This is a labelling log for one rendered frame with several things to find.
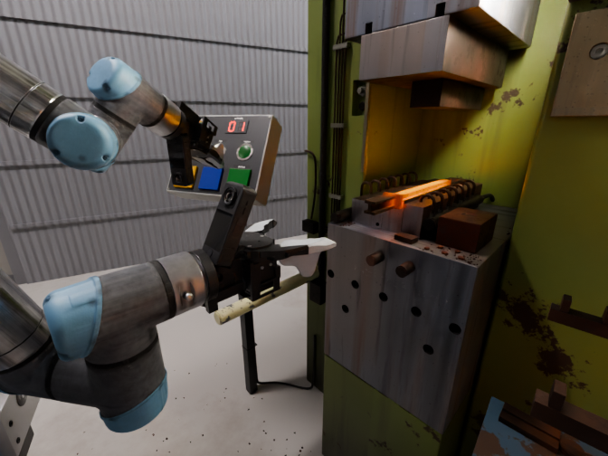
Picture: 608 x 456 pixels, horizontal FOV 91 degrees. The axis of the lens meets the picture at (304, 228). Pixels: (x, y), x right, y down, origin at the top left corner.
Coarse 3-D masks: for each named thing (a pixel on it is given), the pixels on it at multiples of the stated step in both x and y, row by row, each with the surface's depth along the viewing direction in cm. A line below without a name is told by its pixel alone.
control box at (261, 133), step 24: (216, 120) 99; (240, 120) 96; (264, 120) 93; (216, 144) 97; (240, 144) 94; (264, 144) 92; (240, 168) 93; (264, 168) 92; (168, 192) 101; (192, 192) 96; (216, 192) 93; (264, 192) 94
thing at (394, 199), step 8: (424, 184) 86; (432, 184) 86; (440, 184) 87; (400, 192) 76; (408, 192) 76; (416, 192) 77; (368, 200) 66; (376, 200) 66; (384, 200) 67; (392, 200) 71; (400, 200) 70; (368, 208) 66; (376, 208) 67; (384, 208) 68; (392, 208) 70; (400, 208) 71
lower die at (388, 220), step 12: (420, 180) 107; (432, 180) 102; (384, 192) 89; (396, 192) 84; (480, 192) 96; (360, 204) 80; (408, 204) 70; (420, 204) 70; (444, 204) 76; (360, 216) 81; (372, 216) 78; (384, 216) 76; (396, 216) 73; (408, 216) 71; (420, 216) 69; (384, 228) 77; (396, 228) 74; (408, 228) 72; (420, 228) 69
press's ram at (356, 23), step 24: (360, 0) 67; (384, 0) 64; (408, 0) 60; (432, 0) 57; (456, 0) 54; (480, 0) 52; (504, 0) 59; (528, 0) 70; (360, 24) 68; (384, 24) 65; (480, 24) 62; (504, 24) 63; (528, 24) 74
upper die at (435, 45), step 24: (408, 24) 61; (432, 24) 58; (456, 24) 58; (384, 48) 66; (408, 48) 62; (432, 48) 59; (456, 48) 61; (480, 48) 69; (504, 48) 80; (360, 72) 71; (384, 72) 67; (408, 72) 63; (432, 72) 61; (456, 72) 63; (480, 72) 73; (504, 72) 85
